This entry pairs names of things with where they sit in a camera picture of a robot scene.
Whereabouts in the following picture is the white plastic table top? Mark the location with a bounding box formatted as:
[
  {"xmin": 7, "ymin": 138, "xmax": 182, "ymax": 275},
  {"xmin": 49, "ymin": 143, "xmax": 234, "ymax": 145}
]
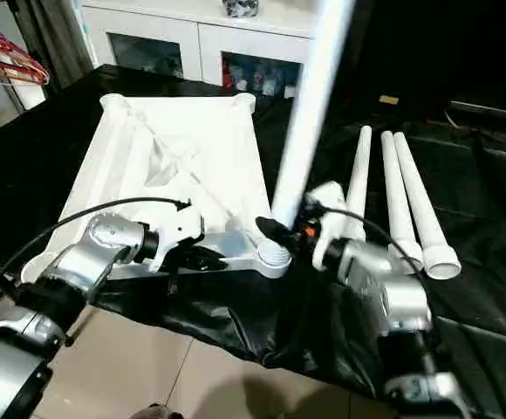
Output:
[{"xmin": 22, "ymin": 92, "xmax": 295, "ymax": 280}]

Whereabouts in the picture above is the white plastic table leg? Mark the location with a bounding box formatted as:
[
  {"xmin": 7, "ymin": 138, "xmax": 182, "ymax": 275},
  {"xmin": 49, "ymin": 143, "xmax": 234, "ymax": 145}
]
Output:
[
  {"xmin": 393, "ymin": 131, "xmax": 462, "ymax": 281},
  {"xmin": 255, "ymin": 0, "xmax": 359, "ymax": 267},
  {"xmin": 338, "ymin": 125, "xmax": 373, "ymax": 247},
  {"xmin": 379, "ymin": 129, "xmax": 425, "ymax": 273}
]

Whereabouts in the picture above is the black plastic mat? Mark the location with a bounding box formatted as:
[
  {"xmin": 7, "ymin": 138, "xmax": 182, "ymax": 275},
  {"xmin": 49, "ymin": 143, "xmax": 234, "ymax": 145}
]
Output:
[{"xmin": 0, "ymin": 63, "xmax": 506, "ymax": 419}]

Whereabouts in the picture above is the white glass-door cabinet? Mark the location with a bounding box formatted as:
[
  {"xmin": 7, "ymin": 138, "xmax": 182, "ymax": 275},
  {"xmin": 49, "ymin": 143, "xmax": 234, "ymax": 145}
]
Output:
[{"xmin": 79, "ymin": 0, "xmax": 332, "ymax": 99}]

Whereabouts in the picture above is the dark patterned jar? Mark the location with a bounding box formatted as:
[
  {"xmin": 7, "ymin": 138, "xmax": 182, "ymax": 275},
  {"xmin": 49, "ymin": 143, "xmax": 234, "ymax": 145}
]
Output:
[{"xmin": 222, "ymin": 0, "xmax": 261, "ymax": 19}]

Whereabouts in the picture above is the grey curtain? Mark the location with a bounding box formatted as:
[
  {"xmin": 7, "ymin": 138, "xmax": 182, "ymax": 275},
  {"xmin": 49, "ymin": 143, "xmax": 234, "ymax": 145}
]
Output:
[{"xmin": 9, "ymin": 0, "xmax": 92, "ymax": 110}]

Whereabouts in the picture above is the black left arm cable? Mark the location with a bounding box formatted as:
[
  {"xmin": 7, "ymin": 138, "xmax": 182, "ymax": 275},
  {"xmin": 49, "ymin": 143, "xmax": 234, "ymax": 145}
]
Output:
[{"xmin": 0, "ymin": 196, "xmax": 191, "ymax": 328}]

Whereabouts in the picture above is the red wire clothes hanger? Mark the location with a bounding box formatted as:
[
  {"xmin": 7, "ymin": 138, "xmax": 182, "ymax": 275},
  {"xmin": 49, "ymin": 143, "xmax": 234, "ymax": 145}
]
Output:
[{"xmin": 0, "ymin": 0, "xmax": 50, "ymax": 86}]

